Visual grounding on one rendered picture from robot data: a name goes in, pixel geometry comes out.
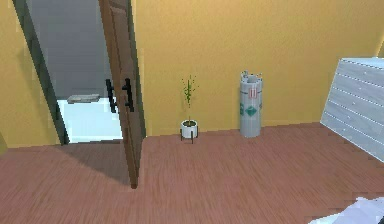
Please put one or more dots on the grey flat cloth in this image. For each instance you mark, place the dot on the grey flat cloth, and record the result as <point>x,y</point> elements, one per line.
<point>83,98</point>

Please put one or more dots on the brown wooden room door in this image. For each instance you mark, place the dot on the brown wooden room door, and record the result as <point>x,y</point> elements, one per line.
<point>125,100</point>

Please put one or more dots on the green plant in white pot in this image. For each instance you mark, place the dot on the green plant in white pot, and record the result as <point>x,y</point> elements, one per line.
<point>189,127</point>

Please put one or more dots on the white chest of drawers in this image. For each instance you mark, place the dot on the white chest of drawers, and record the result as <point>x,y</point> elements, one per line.
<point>358,103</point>

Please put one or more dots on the grey gas cylinder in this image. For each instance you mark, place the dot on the grey gas cylinder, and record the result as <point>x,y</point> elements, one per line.
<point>250,106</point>

